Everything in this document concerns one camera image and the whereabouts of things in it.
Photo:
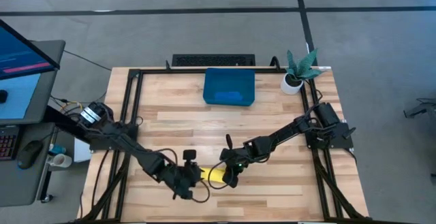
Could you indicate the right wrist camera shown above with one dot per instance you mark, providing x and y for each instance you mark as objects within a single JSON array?
[{"x": 233, "y": 179}]

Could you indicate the yellow microfiber towel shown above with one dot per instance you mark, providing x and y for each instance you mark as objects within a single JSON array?
[{"x": 213, "y": 175}]

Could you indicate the teal bottle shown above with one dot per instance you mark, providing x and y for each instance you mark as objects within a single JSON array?
[{"x": 58, "y": 149}]

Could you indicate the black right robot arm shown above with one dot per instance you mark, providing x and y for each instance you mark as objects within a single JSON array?
[{"x": 289, "y": 132}]

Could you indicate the black keyboard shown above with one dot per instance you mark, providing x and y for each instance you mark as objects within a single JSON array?
[
  {"x": 7, "y": 145},
  {"x": 213, "y": 60}
]

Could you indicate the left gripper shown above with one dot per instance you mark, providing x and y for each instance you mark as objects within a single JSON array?
[{"x": 185, "y": 179}]

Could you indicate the white mug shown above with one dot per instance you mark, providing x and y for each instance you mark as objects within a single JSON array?
[{"x": 63, "y": 160}]

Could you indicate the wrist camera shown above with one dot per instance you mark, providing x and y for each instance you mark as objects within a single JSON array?
[
  {"x": 233, "y": 179},
  {"x": 189, "y": 156}
]

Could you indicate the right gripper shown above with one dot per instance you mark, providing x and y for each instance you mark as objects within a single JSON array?
[{"x": 231, "y": 162}]

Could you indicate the dark grey floor stand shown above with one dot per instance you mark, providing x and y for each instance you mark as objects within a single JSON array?
[{"x": 422, "y": 109}]

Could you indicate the black computer mouse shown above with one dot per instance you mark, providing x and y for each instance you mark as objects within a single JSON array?
[
  {"x": 29, "y": 152},
  {"x": 2, "y": 96}
]

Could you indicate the grey workstation cart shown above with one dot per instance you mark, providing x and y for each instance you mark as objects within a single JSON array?
[{"x": 44, "y": 91}]

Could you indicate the blue microfiber towel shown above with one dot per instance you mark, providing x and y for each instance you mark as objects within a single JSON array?
[{"x": 229, "y": 97}]

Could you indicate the white box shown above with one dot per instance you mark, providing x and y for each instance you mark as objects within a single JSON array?
[{"x": 81, "y": 150}]

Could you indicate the computer monitor with blue screen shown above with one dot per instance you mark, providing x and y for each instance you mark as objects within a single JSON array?
[{"x": 20, "y": 53}]

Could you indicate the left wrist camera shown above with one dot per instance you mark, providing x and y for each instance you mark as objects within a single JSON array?
[{"x": 189, "y": 156}]

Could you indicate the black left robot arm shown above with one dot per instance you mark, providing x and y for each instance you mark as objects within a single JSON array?
[{"x": 116, "y": 135}]

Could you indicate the black metal table frame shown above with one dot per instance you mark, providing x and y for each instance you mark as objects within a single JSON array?
[{"x": 163, "y": 71}]

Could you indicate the green plant in white pot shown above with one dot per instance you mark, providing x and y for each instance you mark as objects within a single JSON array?
[{"x": 292, "y": 84}]

